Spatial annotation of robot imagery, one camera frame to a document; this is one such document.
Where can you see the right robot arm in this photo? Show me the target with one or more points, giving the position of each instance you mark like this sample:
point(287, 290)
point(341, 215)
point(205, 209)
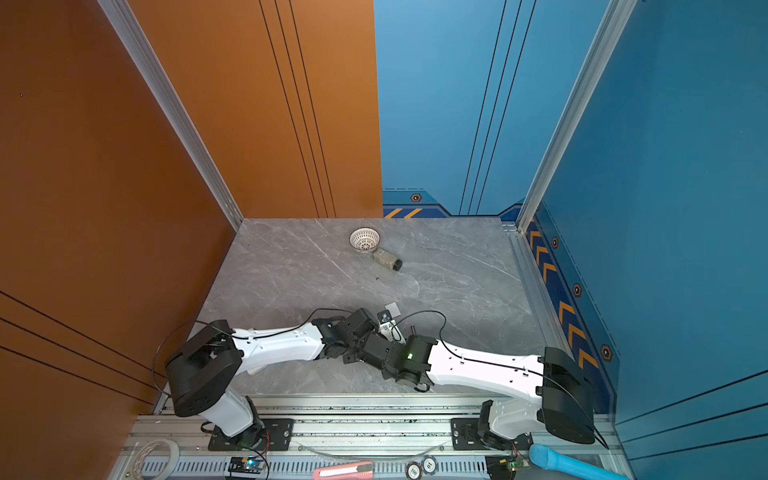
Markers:
point(541, 392)

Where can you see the pink utility knife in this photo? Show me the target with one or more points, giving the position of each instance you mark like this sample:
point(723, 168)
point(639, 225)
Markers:
point(357, 471)

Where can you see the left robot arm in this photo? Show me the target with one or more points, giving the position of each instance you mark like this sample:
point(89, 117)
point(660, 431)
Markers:
point(200, 372)

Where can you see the white mesh basket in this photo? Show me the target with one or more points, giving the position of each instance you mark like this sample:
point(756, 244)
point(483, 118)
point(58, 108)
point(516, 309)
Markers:
point(364, 239)

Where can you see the beige black small bottle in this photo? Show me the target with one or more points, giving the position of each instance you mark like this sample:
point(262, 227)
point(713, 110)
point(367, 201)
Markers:
point(387, 259)

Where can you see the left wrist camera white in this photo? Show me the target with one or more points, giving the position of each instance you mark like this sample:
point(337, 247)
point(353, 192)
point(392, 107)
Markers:
point(387, 326)

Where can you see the round badge pair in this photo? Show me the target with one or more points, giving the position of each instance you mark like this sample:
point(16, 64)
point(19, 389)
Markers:
point(421, 469)

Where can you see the green circuit board left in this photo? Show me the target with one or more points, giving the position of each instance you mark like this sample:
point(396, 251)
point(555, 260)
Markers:
point(248, 467)

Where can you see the aluminium corner post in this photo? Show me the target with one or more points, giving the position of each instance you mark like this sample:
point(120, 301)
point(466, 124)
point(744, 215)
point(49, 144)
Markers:
point(609, 32)
point(129, 31)

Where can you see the white battery cover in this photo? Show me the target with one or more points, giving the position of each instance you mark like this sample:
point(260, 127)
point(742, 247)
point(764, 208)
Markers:
point(393, 310)

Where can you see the aluminium corner post left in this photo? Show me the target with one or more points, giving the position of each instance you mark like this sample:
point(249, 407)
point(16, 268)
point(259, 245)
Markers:
point(129, 31)

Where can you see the green circuit board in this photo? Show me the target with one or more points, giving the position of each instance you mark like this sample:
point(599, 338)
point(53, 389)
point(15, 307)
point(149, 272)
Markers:
point(501, 467)
point(248, 467)

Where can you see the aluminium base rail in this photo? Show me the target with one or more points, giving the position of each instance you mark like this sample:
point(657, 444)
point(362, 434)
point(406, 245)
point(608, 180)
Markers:
point(392, 430)

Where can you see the green circuit board right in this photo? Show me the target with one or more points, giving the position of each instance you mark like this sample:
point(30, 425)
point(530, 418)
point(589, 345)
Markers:
point(501, 467)

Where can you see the blue foam tube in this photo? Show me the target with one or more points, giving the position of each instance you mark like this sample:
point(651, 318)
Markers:
point(547, 459)

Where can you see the aluminium corner post right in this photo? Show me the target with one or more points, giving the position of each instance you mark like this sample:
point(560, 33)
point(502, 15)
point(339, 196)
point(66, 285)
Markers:
point(609, 32)

